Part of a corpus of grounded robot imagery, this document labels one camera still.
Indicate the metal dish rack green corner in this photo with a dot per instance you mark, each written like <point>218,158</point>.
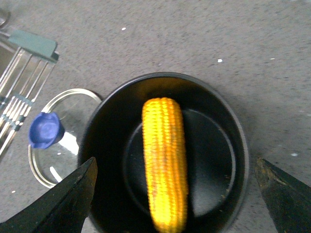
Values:
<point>26,61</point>

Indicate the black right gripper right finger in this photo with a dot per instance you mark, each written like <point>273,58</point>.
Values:
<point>288,200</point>

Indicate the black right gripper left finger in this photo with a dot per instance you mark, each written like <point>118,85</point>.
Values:
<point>63,209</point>

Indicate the dark blue saucepan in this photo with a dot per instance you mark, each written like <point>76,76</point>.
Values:
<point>217,155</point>

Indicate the glass lid blue knob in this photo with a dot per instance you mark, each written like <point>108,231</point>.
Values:
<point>56,132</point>

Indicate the yellow corn cob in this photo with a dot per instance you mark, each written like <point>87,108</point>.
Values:
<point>165,161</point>

